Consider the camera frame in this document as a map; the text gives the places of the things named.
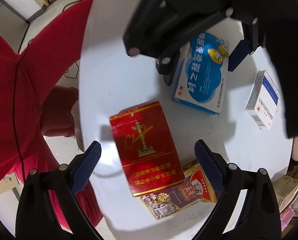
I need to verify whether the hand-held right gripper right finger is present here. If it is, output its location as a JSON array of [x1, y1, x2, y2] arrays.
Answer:
[[194, 139, 282, 240]]

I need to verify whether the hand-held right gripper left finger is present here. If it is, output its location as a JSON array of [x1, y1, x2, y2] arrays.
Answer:
[[16, 141, 102, 240]]

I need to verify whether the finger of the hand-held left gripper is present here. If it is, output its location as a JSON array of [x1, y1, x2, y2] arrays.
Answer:
[[224, 6, 268, 72], [123, 0, 226, 86]]

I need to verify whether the playing cards box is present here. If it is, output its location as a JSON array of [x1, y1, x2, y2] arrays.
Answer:
[[139, 160, 218, 220]]

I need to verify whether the blue cloud-print medicine box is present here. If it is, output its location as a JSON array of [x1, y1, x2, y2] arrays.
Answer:
[[171, 32, 229, 115]]

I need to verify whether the white blue-striped medicine box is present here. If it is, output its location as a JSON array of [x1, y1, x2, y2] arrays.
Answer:
[[245, 70, 280, 130]]

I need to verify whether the red cigarette pack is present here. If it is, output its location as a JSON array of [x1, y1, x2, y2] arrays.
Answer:
[[109, 101, 186, 197]]

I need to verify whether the person's left leg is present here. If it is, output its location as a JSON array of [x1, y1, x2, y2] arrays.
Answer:
[[40, 86, 80, 138]]

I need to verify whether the person in red clothes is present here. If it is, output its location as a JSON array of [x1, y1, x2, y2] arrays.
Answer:
[[0, 0, 95, 193]]

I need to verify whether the thin black cable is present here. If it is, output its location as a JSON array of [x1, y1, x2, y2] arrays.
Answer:
[[13, 25, 30, 173]]

